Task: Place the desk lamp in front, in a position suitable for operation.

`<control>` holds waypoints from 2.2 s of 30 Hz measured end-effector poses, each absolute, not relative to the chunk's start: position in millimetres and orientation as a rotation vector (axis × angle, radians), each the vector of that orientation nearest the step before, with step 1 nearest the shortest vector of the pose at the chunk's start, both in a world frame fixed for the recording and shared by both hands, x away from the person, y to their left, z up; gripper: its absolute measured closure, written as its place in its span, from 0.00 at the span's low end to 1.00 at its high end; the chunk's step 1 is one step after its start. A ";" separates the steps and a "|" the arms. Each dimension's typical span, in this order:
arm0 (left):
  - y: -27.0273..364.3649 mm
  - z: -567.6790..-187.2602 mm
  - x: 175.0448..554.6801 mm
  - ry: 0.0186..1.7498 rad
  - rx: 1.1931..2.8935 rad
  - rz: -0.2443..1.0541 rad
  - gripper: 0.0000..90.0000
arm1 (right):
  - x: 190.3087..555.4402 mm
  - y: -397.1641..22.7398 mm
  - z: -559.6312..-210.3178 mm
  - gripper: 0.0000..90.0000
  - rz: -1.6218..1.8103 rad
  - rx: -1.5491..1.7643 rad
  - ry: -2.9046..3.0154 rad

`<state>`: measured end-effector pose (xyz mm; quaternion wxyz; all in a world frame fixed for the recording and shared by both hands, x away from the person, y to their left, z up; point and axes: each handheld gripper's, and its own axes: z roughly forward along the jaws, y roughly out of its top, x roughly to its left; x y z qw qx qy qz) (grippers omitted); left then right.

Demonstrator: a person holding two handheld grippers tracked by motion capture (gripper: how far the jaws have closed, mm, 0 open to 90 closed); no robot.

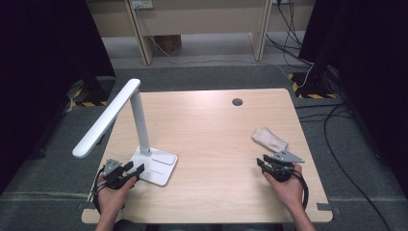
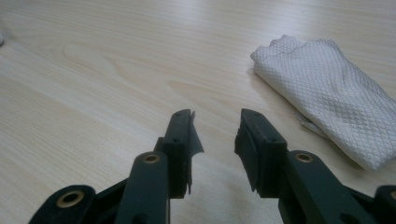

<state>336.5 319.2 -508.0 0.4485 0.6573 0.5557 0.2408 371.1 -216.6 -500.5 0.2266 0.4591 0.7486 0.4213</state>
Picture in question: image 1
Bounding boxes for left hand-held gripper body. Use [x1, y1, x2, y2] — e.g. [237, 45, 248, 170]
[101, 158, 133, 191]

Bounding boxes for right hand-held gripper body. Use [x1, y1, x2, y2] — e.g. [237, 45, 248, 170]
[265, 149, 305, 183]

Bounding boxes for white quilted cloth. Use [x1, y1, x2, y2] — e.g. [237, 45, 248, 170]
[251, 126, 289, 154]

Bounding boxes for white desk lamp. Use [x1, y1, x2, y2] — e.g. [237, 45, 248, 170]
[71, 78, 178, 187]

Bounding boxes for person's left hand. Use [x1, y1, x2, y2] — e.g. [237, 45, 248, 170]
[97, 174, 138, 216]

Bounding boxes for person's right hand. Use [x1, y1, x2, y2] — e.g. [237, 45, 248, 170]
[263, 163, 304, 210]

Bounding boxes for black stand with striped base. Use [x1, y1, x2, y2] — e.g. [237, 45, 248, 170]
[288, 0, 342, 100]
[65, 76, 116, 109]

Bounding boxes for black curtain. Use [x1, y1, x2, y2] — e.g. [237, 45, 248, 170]
[0, 0, 116, 195]
[297, 0, 408, 196]

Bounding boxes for beige office desk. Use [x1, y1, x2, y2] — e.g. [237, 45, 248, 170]
[86, 0, 317, 66]

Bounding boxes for white power outlet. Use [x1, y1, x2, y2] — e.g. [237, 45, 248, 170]
[130, 0, 154, 10]

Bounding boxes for left hand-held gripper black cable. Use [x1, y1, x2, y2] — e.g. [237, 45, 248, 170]
[90, 167, 108, 215]

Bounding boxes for long black floor cable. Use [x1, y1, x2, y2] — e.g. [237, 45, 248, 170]
[294, 101, 395, 231]

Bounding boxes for bundle of black cables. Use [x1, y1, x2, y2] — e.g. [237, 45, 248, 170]
[265, 0, 315, 67]

